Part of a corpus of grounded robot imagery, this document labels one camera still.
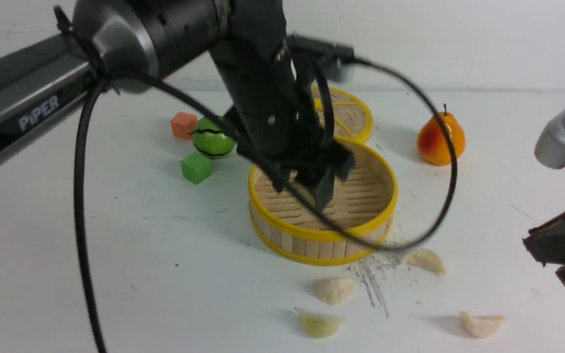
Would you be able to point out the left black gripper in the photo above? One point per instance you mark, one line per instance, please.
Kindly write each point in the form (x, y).
(273, 114)

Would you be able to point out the white dumpling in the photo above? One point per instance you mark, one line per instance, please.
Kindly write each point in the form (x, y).
(481, 327)
(425, 259)
(335, 291)

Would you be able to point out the green-filled dumpling front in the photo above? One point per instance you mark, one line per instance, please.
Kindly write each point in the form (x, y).
(318, 326)

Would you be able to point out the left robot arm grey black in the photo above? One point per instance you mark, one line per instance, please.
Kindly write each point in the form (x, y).
(134, 44)

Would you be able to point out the bamboo steamer tray yellow rim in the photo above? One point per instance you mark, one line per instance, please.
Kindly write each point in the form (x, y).
(364, 204)

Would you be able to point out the woven bamboo steamer lid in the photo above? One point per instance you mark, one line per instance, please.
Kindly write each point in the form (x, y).
(352, 118)

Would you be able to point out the green toy watermelon ball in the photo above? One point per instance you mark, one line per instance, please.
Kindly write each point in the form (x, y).
(210, 140)

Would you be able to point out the green foam cube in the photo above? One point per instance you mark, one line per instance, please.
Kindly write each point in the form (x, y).
(196, 168)

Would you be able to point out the orange foam cube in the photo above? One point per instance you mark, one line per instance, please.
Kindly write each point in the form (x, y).
(183, 125)

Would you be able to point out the orange toy pear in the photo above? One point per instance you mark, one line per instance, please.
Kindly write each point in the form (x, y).
(431, 144)

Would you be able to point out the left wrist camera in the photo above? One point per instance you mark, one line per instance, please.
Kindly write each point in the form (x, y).
(335, 59)

